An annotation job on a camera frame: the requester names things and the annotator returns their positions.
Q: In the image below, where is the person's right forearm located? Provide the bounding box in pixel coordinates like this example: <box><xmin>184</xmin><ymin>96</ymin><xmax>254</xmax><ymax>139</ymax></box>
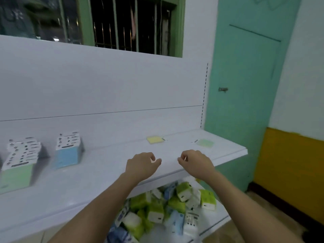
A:
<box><xmin>206</xmin><ymin>170</ymin><xmax>303</xmax><ymax>243</ymax></box>

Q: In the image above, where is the row of green sticky notes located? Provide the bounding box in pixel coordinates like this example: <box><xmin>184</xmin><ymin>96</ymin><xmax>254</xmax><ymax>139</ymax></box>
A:
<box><xmin>0</xmin><ymin>136</ymin><xmax>42</xmax><ymax>194</ymax></box>

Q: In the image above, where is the person's left hand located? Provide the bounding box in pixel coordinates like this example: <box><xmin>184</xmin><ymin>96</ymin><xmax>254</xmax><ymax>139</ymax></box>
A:
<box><xmin>124</xmin><ymin>152</ymin><xmax>162</xmax><ymax>184</ymax></box>

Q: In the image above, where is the person's left forearm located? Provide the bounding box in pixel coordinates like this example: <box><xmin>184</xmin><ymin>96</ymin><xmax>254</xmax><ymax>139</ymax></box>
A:
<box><xmin>48</xmin><ymin>172</ymin><xmax>137</xmax><ymax>243</ymax></box>

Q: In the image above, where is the green door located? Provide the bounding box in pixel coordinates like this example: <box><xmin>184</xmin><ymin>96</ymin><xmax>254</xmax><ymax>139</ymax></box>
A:
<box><xmin>200</xmin><ymin>0</ymin><xmax>303</xmax><ymax>193</ymax></box>

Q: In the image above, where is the green sticky note pack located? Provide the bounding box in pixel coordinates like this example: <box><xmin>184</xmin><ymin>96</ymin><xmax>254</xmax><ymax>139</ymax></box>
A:
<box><xmin>192</xmin><ymin>138</ymin><xmax>214</xmax><ymax>149</ymax></box>

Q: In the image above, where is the pile of tissue packets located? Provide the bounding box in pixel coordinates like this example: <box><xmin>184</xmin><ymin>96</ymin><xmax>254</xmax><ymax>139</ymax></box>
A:
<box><xmin>106</xmin><ymin>181</ymin><xmax>218</xmax><ymax>243</ymax></box>

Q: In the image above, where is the beige flat box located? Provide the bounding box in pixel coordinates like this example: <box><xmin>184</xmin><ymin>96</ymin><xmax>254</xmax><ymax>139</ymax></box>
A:
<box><xmin>11</xmin><ymin>229</ymin><xmax>46</xmax><ymax>243</ymax></box>

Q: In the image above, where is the white metal shelf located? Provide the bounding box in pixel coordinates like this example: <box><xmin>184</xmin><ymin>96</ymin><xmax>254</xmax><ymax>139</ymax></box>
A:
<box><xmin>0</xmin><ymin>34</ymin><xmax>248</xmax><ymax>243</ymax></box>

